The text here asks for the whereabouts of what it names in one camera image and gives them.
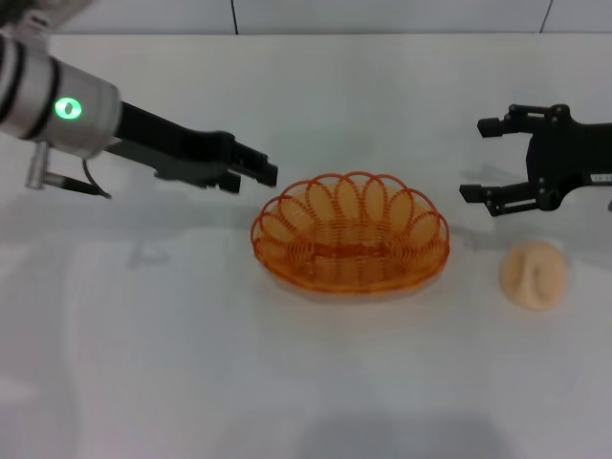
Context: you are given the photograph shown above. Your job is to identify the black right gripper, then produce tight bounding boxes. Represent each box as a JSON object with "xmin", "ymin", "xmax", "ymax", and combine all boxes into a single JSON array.
[{"xmin": 458, "ymin": 102, "xmax": 612, "ymax": 219}]

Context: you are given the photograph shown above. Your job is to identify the beige round bun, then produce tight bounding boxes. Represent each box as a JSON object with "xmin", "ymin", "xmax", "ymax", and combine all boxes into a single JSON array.
[{"xmin": 499, "ymin": 240, "xmax": 570, "ymax": 312}]

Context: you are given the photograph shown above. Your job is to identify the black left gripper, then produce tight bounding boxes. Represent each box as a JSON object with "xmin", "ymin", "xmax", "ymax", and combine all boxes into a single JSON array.
[{"xmin": 102, "ymin": 99, "xmax": 279, "ymax": 196}]

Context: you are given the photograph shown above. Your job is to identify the black cable with silver plug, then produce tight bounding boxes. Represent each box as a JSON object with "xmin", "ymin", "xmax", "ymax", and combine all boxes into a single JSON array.
[{"xmin": 24, "ymin": 142, "xmax": 115, "ymax": 200}]

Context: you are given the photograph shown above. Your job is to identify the orange woven plastic basket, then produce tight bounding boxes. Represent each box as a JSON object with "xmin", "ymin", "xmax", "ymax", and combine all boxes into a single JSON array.
[{"xmin": 250, "ymin": 170, "xmax": 451, "ymax": 295}]

